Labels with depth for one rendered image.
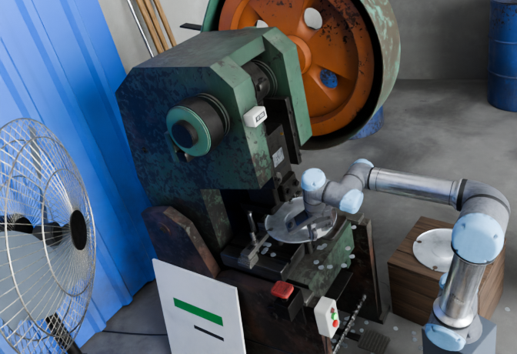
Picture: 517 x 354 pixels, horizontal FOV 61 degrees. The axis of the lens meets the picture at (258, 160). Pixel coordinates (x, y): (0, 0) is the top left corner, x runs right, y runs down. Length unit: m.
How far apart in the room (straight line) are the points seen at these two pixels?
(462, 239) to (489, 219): 0.08
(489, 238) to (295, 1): 1.09
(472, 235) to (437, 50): 3.74
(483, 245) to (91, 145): 1.93
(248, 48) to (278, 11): 0.37
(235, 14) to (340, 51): 0.48
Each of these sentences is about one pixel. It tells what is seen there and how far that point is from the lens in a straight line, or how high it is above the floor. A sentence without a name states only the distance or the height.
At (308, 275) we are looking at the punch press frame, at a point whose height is 0.65.
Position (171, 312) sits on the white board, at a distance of 2.28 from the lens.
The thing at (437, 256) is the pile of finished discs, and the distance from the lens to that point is 2.21.
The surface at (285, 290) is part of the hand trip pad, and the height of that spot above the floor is 0.76.
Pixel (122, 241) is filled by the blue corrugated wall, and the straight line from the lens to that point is 2.78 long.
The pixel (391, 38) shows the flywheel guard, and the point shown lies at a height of 1.37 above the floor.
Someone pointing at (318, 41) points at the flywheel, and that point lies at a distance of 1.80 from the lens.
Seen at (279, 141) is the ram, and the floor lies 1.12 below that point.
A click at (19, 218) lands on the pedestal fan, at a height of 1.36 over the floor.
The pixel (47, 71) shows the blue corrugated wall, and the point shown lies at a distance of 2.40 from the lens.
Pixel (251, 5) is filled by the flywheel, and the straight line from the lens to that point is 1.92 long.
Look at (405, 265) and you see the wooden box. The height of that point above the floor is 0.35.
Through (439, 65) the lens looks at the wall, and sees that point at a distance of 4.91.
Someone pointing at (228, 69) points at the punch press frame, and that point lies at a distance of 1.40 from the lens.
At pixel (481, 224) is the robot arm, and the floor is 1.08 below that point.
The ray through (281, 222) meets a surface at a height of 0.78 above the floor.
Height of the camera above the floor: 1.86
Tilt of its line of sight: 28 degrees down
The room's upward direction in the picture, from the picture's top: 14 degrees counter-clockwise
